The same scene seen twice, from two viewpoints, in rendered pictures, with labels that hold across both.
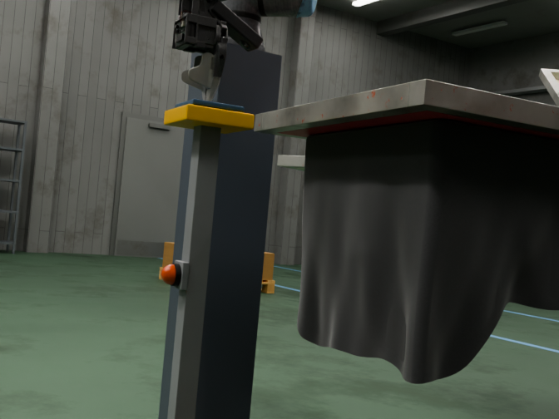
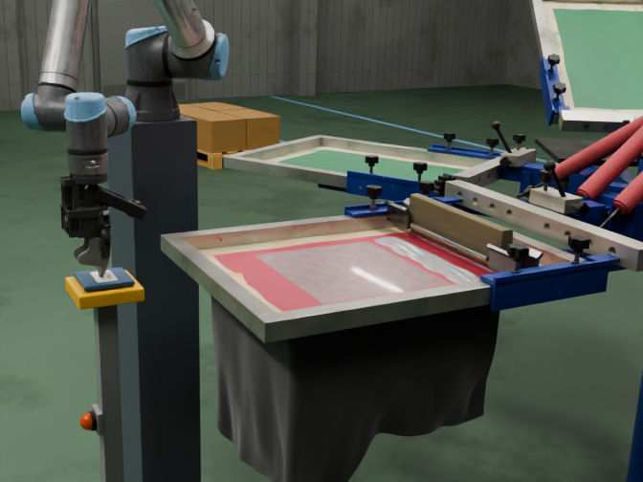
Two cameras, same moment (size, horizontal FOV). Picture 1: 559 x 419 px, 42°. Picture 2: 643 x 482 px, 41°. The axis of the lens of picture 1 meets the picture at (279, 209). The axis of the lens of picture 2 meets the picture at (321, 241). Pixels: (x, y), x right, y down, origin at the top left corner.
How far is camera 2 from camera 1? 88 cm
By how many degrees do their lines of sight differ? 17
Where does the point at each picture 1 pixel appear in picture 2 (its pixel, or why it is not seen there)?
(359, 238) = (250, 381)
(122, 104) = not seen: outside the picture
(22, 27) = not seen: outside the picture
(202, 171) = (103, 338)
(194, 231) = (103, 387)
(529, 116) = (369, 318)
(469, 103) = (309, 328)
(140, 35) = not seen: outside the picture
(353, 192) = (243, 337)
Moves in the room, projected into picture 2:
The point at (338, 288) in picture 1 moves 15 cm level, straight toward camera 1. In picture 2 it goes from (240, 409) to (228, 444)
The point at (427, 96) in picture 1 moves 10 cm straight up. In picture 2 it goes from (267, 336) to (268, 280)
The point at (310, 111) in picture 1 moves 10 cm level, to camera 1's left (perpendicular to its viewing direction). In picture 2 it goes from (197, 273) to (147, 273)
